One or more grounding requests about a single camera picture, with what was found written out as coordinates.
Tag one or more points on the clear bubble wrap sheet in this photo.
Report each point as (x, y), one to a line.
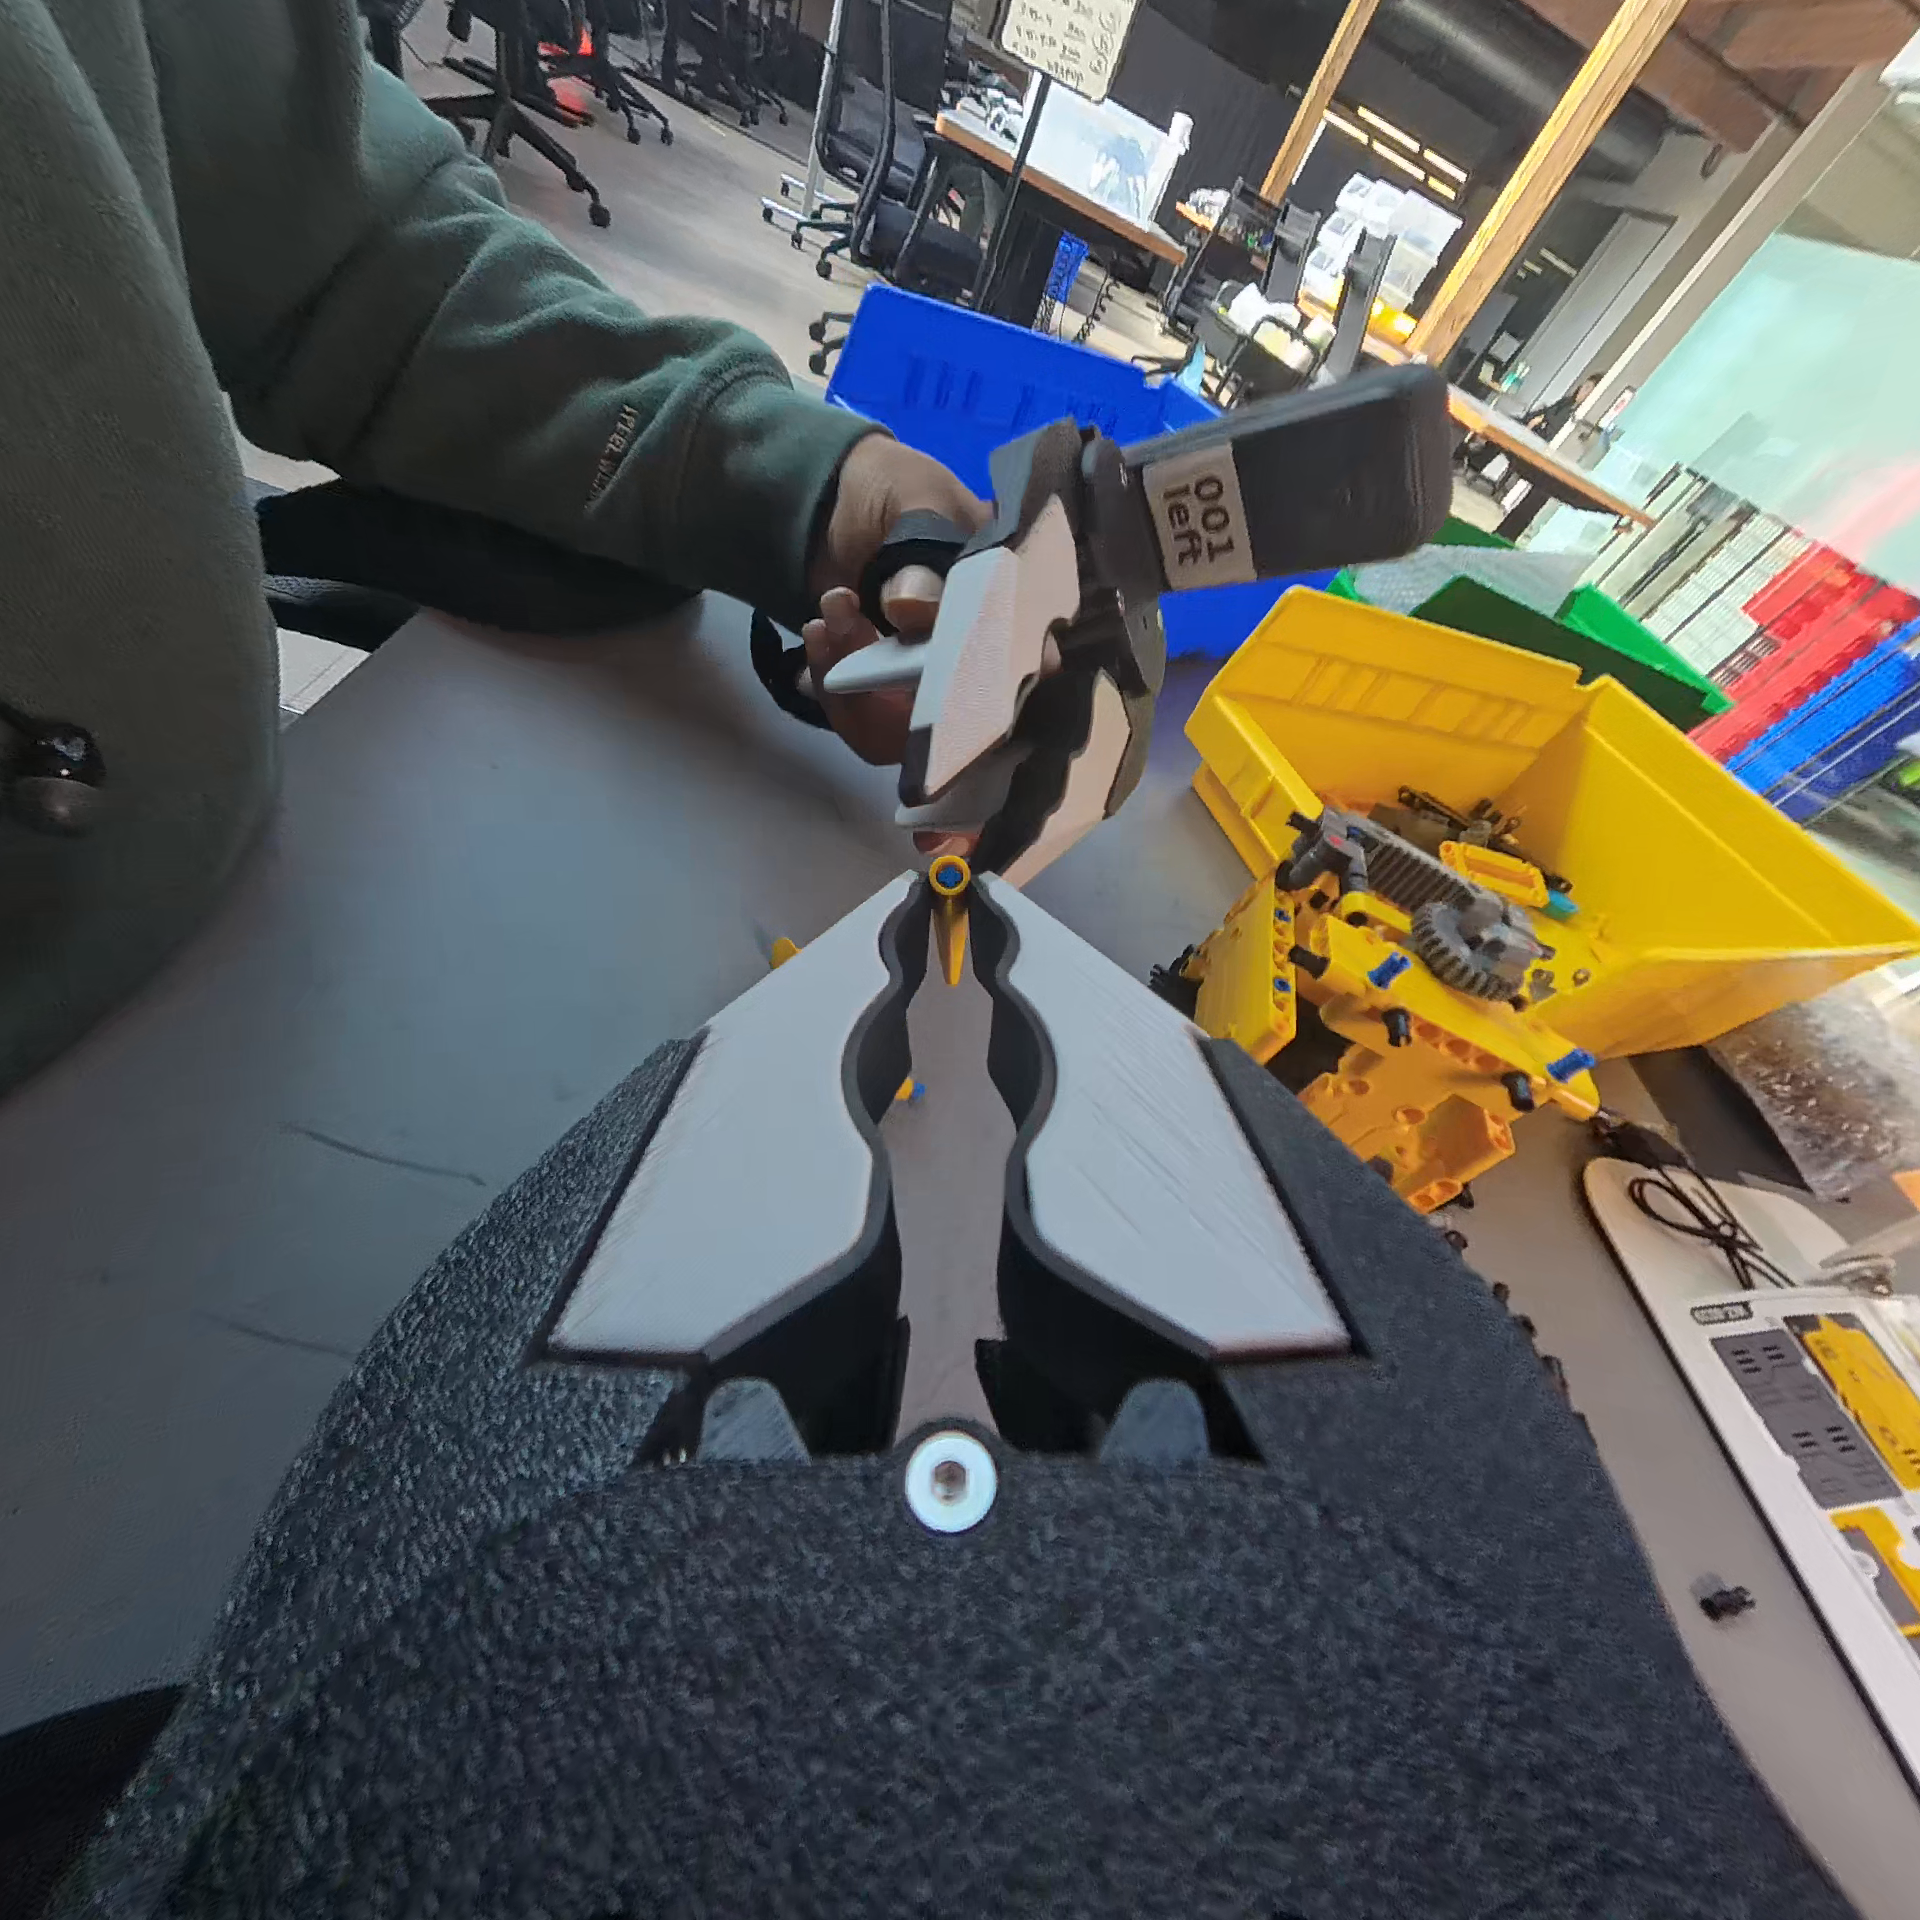
(1470, 579)

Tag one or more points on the stack of coloured storage bins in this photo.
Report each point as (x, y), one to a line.
(1815, 629)

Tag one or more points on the person's left hand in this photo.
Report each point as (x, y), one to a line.
(885, 482)

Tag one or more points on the wooden office desk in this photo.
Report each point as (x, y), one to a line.
(1547, 458)

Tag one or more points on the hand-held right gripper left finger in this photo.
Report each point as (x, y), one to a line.
(720, 1201)

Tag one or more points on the black office chair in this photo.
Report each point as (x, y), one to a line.
(518, 91)
(878, 135)

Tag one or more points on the blue plastic storage bin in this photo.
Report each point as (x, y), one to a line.
(960, 377)

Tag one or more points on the wooden desk with equipment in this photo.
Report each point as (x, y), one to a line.
(1049, 172)

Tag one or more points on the green plastic storage bin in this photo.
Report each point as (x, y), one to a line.
(1636, 645)

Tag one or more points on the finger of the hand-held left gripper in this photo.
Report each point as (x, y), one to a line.
(990, 662)
(1107, 765)

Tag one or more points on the yellow pointed lego tooth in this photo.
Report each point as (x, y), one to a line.
(951, 922)

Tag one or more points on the heap of mixed lego beams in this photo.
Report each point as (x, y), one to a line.
(1485, 869)

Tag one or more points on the black lego pin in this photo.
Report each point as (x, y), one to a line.
(1724, 1598)

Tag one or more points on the whiteboard sign on stand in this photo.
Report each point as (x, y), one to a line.
(1065, 44)

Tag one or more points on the yellow grey sticker sheet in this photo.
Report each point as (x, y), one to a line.
(1785, 1426)

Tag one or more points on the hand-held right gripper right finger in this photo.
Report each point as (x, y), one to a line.
(1156, 1201)

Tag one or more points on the white wooden book stand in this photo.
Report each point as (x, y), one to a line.
(1808, 1231)

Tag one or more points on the yellow black lego model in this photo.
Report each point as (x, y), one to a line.
(1350, 1036)

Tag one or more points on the yellow plastic storage bin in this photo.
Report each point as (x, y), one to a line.
(1694, 839)

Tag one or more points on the grey bubble wrap sheet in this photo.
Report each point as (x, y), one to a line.
(1830, 1097)

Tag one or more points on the person's left forearm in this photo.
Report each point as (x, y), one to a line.
(599, 435)

